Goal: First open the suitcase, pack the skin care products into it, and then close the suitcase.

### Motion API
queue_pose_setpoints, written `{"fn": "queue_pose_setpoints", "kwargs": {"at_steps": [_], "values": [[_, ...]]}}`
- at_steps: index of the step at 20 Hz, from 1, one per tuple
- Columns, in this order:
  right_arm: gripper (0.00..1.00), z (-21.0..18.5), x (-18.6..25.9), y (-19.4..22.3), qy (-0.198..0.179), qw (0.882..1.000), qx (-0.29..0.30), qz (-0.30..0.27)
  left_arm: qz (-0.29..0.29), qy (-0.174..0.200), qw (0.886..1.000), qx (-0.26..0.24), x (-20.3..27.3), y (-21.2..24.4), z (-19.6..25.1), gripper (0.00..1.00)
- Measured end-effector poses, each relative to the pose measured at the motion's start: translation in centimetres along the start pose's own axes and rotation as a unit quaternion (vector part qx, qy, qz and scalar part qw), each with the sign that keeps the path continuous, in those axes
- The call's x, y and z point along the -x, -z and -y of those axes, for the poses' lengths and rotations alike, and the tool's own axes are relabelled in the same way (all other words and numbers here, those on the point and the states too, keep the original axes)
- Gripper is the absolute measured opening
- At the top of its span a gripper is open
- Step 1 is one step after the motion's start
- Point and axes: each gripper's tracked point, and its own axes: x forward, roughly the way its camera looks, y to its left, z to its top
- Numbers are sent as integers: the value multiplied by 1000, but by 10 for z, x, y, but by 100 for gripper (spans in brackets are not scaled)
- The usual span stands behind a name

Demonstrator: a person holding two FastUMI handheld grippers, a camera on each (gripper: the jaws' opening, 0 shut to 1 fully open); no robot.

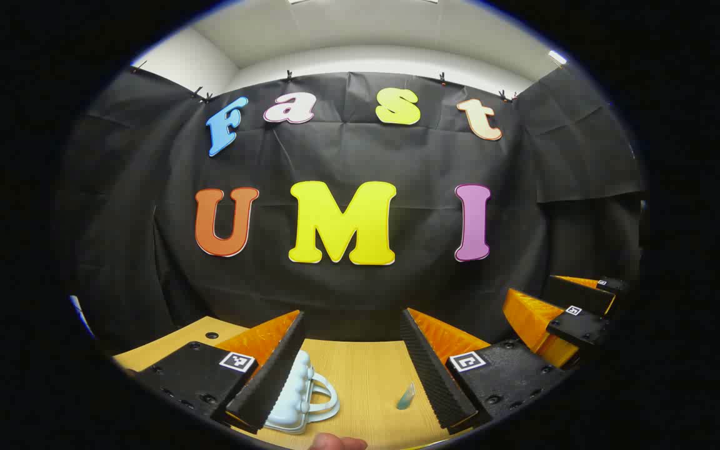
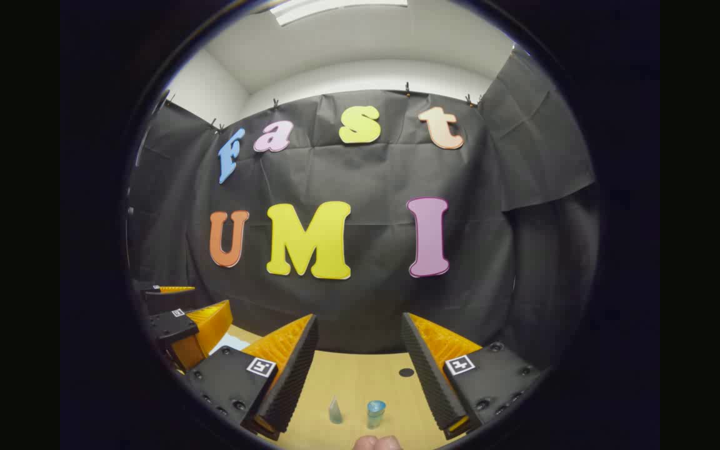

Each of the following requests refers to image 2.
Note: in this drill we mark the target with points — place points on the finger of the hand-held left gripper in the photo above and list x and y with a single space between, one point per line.
169 300
169 328

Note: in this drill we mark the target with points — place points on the ceiling light panel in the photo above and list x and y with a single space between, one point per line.
335 7

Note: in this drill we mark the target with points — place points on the blue cap iridescent bottle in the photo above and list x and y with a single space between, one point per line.
375 412

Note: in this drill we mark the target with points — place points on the pale blue cream tube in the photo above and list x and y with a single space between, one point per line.
335 412

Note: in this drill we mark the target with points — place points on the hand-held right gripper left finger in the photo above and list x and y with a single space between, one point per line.
291 387

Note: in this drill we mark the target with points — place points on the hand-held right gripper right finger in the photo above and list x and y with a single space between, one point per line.
429 381

